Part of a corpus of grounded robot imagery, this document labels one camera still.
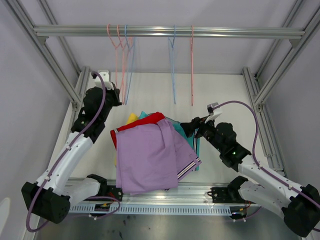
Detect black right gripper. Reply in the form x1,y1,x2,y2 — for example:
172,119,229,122
180,114,225,153

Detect teal trousers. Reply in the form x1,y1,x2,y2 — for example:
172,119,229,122
137,111,201,172

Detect yellow trousers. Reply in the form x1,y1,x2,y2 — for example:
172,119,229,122
113,112,140,168

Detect red trousers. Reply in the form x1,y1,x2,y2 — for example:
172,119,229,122
110,112,165,149

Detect blue hanger with teal trousers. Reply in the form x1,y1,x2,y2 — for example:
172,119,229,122
124,24,136,105

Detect purple trousers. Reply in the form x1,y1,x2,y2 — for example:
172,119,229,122
114,118,201,195

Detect blue hanger with red trousers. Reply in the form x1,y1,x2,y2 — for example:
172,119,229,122
167,25,177,104

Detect pink hanger with purple trousers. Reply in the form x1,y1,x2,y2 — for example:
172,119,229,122
189,25,194,107

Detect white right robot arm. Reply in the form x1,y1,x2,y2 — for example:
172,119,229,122
181,117,320,238

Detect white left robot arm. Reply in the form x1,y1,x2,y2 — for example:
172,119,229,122
21,82,121,224

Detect aluminium frame left posts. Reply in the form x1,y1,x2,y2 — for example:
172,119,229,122
2,0,91,130

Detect aluminium frame posts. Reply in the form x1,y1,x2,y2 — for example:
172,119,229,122
2,0,91,130
242,5,320,176

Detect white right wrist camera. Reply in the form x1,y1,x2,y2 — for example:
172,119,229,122
205,102,223,123

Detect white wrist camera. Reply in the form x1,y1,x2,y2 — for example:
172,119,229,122
205,102,223,123
92,70,114,90

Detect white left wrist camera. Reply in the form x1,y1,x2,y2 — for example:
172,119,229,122
92,70,114,90

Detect aluminium frame right posts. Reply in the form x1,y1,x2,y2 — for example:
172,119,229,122
242,5,320,176

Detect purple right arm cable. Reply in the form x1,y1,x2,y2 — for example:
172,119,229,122
211,100,320,232

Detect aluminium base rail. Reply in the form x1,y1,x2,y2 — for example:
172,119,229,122
57,177,306,207

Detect aluminium hanging rail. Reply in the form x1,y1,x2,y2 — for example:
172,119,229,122
33,24,306,40

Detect white slotted cable duct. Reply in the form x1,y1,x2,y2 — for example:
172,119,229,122
69,203,232,216

